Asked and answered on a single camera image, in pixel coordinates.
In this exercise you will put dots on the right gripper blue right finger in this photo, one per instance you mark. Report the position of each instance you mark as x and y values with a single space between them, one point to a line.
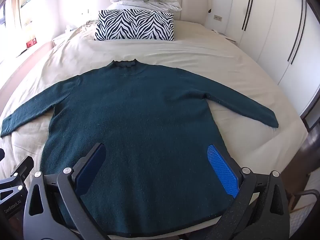
225 174

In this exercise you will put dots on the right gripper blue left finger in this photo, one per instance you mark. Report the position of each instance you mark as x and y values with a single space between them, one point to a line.
87 167

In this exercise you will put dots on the dark teal knit sweater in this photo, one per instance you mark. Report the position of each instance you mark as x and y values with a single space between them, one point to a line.
156 125

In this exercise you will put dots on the beige bed sheet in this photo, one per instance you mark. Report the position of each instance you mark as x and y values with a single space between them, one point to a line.
195 49

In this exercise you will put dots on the red box on shelf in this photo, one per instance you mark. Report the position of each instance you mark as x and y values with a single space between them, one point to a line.
31 42

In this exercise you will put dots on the zebra print pillow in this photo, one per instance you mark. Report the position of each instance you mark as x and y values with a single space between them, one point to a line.
134 24

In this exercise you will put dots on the white wardrobe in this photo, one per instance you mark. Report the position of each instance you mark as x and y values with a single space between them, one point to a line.
282 36

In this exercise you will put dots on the crumpled white duvet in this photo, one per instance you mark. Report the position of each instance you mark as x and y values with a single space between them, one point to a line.
162 5

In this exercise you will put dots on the wall power socket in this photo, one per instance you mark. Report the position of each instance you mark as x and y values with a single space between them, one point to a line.
218 18

